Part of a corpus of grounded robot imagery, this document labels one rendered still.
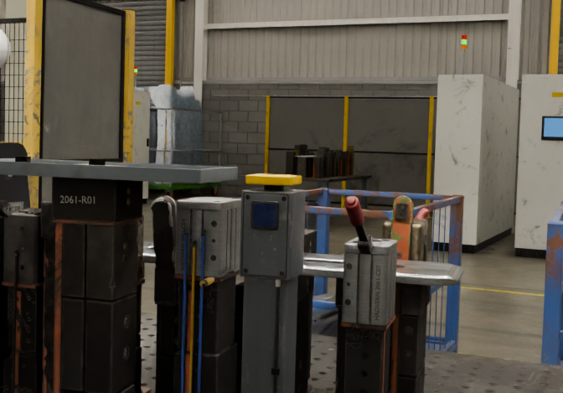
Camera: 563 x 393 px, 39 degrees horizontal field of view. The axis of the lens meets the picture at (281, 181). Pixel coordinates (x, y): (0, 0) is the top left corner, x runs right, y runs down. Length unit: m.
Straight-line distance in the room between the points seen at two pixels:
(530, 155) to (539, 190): 0.39
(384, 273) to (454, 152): 7.98
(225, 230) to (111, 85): 3.82
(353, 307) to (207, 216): 0.26
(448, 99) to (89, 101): 5.24
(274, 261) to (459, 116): 8.14
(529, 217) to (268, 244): 8.09
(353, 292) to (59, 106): 3.55
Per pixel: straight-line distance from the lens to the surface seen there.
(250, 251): 1.02
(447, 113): 9.13
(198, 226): 1.21
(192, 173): 1.00
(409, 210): 1.47
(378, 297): 1.15
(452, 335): 4.27
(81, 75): 4.73
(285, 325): 1.03
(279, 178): 1.00
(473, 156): 9.05
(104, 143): 4.93
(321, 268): 1.28
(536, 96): 9.03
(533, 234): 9.06
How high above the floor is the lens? 1.21
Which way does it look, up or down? 3 degrees down
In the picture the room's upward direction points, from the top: 2 degrees clockwise
